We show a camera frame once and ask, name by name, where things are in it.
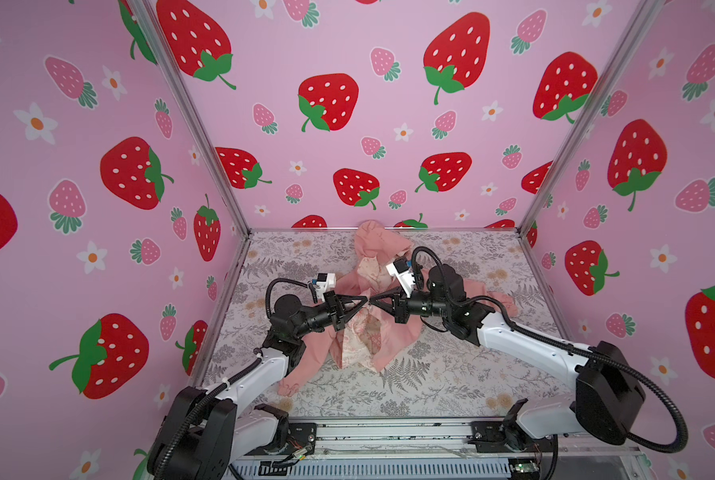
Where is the aluminium right corner post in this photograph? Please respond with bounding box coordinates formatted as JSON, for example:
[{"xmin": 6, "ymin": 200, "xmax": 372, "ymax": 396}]
[{"xmin": 517, "ymin": 0, "xmax": 663, "ymax": 240}]

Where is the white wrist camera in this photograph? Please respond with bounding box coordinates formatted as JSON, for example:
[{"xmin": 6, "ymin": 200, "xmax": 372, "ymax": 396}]
[
  {"xmin": 312, "ymin": 272, "xmax": 337, "ymax": 295},
  {"xmin": 385, "ymin": 257, "xmax": 417, "ymax": 298}
]

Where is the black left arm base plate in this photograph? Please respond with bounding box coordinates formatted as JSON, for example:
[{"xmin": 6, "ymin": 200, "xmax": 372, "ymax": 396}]
[{"xmin": 253, "ymin": 404, "xmax": 318, "ymax": 456}]

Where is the aluminium left corner post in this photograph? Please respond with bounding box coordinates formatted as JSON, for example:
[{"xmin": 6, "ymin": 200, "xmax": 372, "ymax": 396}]
[{"xmin": 131, "ymin": 0, "xmax": 252, "ymax": 239}]

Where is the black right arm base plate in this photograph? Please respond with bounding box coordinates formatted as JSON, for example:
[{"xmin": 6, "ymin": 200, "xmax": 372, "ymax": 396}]
[{"xmin": 467, "ymin": 399, "xmax": 557, "ymax": 453}]

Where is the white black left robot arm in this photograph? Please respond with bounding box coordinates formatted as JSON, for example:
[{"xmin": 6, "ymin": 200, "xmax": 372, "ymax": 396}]
[{"xmin": 146, "ymin": 274, "xmax": 369, "ymax": 479}]

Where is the pink hooded zip jacket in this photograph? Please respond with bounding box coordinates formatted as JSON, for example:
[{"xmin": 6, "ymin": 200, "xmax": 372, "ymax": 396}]
[{"xmin": 276, "ymin": 220, "xmax": 519, "ymax": 397}]

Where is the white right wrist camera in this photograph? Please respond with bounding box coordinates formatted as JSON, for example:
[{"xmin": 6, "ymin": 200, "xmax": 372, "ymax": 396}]
[{"xmin": 385, "ymin": 257, "xmax": 417, "ymax": 298}]

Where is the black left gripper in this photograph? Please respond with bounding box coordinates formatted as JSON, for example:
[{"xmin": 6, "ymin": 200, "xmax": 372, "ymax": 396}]
[{"xmin": 292, "ymin": 296, "xmax": 363, "ymax": 344}]

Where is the aluminium corner post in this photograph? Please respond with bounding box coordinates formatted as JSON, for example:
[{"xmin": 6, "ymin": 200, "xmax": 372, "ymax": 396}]
[
  {"xmin": 131, "ymin": 0, "xmax": 252, "ymax": 239},
  {"xmin": 517, "ymin": 0, "xmax": 663, "ymax": 240}
]

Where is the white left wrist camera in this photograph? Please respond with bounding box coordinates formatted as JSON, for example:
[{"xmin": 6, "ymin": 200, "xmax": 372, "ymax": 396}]
[{"xmin": 312, "ymin": 272, "xmax": 337, "ymax": 295}]

